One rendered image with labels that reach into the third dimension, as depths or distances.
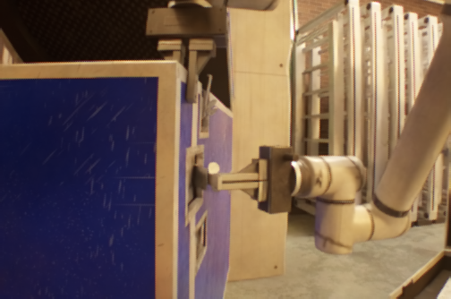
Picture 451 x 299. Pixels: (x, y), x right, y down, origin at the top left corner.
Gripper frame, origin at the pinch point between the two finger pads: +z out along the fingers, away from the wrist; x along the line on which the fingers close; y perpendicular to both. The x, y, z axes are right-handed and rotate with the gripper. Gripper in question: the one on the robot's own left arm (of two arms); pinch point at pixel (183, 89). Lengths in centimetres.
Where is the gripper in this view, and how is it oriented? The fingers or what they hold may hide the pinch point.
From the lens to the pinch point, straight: 50.0
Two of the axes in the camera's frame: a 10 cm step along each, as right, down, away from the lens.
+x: -10.0, -0.2, 0.9
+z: -0.4, 9.8, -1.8
